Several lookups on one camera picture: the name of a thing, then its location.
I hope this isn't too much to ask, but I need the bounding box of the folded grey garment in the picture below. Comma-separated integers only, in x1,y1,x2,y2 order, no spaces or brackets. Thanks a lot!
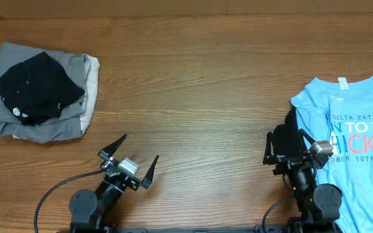
0,41,91,144

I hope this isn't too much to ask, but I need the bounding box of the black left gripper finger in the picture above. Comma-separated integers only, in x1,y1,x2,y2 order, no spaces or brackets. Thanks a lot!
141,155,159,189
98,134,127,159

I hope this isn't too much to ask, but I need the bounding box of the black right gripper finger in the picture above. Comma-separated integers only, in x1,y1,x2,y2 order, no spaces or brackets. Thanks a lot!
263,131,275,162
297,129,315,154

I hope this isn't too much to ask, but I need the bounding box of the light blue printed t-shirt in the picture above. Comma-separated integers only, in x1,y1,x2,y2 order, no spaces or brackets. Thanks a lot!
290,76,373,232

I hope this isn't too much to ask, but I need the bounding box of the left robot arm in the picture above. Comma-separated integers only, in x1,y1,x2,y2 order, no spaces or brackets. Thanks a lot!
69,135,158,232

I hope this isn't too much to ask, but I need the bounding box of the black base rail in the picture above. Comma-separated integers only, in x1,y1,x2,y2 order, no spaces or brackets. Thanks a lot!
58,225,295,233

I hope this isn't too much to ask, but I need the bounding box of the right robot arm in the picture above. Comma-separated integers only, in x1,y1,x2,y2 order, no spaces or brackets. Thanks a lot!
262,129,343,232

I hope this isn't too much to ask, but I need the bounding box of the black t-shirt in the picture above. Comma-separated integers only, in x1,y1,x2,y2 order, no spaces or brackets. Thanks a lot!
273,107,300,157

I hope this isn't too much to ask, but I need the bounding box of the folded black garment with logo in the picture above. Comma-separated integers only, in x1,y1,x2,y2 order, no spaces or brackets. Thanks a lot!
0,52,84,126

